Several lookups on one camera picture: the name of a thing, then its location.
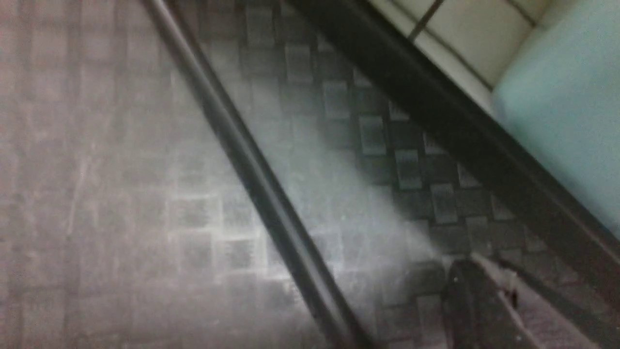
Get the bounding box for blue plastic chopstick bin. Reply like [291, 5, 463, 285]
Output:
[493, 0, 620, 237]

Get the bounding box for black plastic serving tray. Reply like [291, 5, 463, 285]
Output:
[1, 0, 619, 349]

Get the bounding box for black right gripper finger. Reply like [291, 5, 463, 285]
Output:
[443, 253, 541, 349]

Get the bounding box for black chopstick gold band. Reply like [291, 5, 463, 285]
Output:
[142, 0, 373, 349]

